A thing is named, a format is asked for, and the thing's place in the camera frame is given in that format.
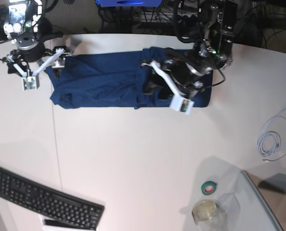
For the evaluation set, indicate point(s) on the black computer keyboard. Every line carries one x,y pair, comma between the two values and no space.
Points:
61,208

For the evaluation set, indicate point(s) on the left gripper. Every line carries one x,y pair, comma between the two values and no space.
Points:
191,77

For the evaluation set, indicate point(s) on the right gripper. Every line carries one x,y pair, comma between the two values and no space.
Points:
33,49

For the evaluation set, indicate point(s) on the green electrical tape roll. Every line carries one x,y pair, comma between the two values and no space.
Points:
208,187

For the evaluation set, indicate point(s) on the blue box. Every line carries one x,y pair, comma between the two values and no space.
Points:
128,3

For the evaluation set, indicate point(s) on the clear glass jar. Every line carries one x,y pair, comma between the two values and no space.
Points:
206,216

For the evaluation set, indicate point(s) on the glass panel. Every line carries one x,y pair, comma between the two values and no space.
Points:
272,191

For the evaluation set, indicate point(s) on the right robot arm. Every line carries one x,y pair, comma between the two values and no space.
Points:
29,29

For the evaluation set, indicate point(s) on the dark blue t-shirt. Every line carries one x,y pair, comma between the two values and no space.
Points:
106,80

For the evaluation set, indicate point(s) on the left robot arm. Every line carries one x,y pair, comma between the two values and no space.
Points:
211,33

